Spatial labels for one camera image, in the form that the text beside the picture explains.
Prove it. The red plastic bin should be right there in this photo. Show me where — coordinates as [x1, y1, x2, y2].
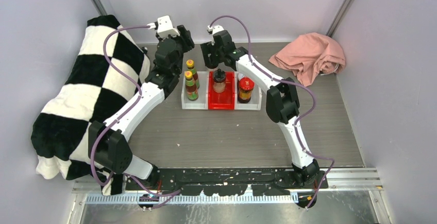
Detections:
[207, 72, 236, 110]

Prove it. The right white plastic bin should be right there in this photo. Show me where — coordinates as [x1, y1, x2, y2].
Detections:
[234, 72, 262, 111]

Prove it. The left white plastic bin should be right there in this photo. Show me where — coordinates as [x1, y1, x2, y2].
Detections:
[181, 71, 209, 110]

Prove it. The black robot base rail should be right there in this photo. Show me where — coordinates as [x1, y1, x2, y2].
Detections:
[141, 167, 328, 196]

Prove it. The white plastic bin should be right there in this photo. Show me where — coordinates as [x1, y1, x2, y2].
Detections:
[234, 72, 262, 111]
[181, 71, 209, 110]

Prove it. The black lid white seasoning jar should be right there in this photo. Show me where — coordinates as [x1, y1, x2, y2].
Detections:
[207, 67, 217, 72]

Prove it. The yellow cap sauce bottle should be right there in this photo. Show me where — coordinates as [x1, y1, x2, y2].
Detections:
[186, 59, 200, 89]
[184, 71, 198, 101]

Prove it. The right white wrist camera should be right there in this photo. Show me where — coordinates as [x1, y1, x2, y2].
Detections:
[207, 25, 224, 36]

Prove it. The grey lid seasoning jar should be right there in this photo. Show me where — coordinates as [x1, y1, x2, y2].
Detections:
[213, 69, 226, 93]

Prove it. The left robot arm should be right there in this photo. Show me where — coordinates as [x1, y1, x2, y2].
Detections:
[88, 23, 195, 190]

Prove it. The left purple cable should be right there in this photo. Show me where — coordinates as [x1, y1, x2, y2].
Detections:
[89, 25, 181, 210]

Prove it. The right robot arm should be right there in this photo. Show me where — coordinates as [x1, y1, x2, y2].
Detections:
[201, 29, 324, 188]

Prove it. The red lid chili sauce jar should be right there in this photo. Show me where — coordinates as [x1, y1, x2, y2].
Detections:
[238, 77, 255, 104]

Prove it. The purple cable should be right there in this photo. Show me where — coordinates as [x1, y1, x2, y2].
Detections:
[89, 25, 181, 210]
[208, 15, 335, 210]

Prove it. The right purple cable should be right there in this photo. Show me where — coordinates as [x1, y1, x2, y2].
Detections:
[208, 15, 335, 210]

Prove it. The pink cloth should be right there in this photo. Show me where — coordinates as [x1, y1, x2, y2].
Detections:
[269, 32, 346, 87]

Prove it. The black white checkered blanket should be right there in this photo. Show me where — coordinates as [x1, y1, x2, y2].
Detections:
[31, 15, 150, 180]

